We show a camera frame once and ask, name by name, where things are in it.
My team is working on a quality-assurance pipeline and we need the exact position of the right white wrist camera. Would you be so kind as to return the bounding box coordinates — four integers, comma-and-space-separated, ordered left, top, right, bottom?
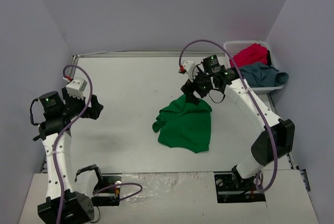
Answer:
178, 61, 196, 82

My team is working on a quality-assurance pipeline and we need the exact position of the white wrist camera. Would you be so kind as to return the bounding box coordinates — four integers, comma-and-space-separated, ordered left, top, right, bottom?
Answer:
65, 78, 87, 100
178, 61, 196, 82

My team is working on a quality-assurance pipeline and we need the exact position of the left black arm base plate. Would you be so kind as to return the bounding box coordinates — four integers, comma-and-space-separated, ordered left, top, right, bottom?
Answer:
92, 174, 122, 207

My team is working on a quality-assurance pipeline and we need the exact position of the green t shirt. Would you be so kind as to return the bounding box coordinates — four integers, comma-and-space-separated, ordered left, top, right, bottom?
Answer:
152, 95, 212, 154

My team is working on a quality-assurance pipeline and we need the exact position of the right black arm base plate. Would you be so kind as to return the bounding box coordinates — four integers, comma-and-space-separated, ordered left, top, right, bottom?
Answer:
214, 172, 266, 204

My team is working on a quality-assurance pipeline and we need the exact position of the white perforated plastic basket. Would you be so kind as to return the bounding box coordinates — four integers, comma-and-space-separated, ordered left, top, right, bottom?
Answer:
223, 40, 284, 94

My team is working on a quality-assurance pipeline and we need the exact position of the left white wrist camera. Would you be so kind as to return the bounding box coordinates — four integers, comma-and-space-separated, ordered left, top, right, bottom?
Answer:
65, 78, 87, 100

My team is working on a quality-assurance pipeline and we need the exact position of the grey-blue t shirt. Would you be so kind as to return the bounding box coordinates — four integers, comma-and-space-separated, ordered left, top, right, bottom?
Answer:
240, 62, 289, 88

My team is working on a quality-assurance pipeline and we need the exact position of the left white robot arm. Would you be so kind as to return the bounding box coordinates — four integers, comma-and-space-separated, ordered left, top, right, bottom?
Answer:
34, 85, 105, 223

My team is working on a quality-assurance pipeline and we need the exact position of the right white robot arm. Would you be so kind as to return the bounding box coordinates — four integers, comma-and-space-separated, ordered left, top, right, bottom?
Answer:
179, 55, 295, 189

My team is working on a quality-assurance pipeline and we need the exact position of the pink-red t shirt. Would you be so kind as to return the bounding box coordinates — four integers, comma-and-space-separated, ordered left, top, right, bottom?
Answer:
233, 43, 268, 67

